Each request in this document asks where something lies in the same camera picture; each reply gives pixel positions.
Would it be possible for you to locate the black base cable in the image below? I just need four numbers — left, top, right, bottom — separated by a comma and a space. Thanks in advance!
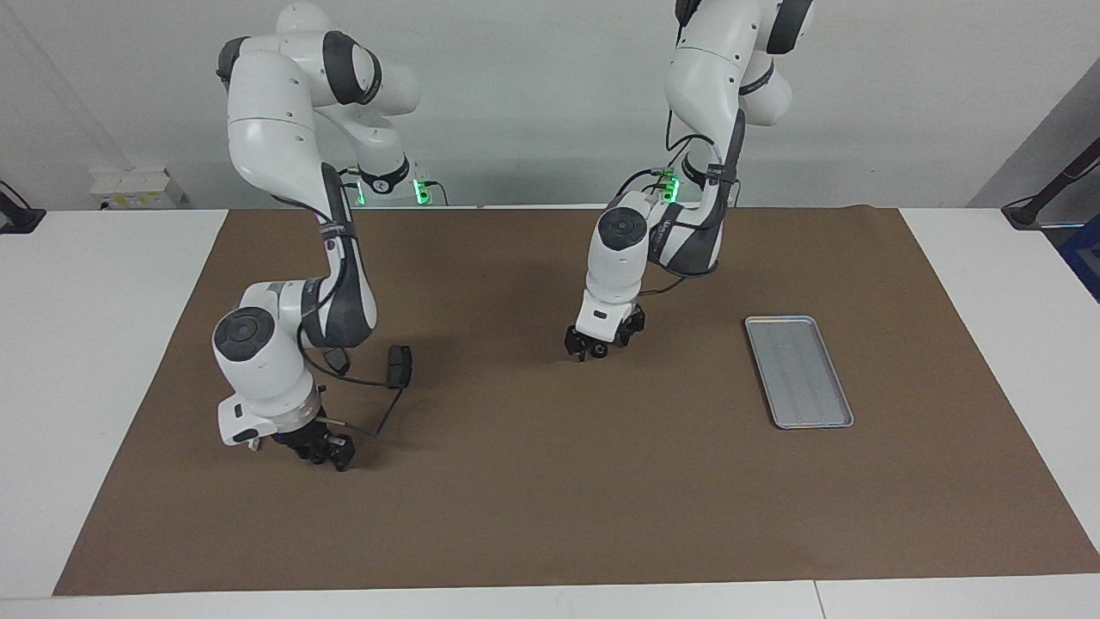
613, 169, 667, 205

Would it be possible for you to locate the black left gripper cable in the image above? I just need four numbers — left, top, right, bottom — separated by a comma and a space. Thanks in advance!
614, 107, 747, 300

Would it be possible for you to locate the brown table mat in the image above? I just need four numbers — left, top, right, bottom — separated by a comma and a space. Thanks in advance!
52, 205, 1100, 597

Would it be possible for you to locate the black angled stand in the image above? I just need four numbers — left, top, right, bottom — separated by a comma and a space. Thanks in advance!
1001, 138, 1100, 229

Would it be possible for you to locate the white power strip box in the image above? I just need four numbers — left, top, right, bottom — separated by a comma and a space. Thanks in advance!
90, 168, 186, 210

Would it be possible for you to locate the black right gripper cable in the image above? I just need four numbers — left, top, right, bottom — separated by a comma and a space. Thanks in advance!
275, 163, 415, 438

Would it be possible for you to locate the silver metal tray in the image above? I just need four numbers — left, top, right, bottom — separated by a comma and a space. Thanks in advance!
744, 315, 855, 431

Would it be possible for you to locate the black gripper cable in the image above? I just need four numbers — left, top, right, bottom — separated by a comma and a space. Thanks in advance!
275, 163, 415, 438
614, 107, 747, 300

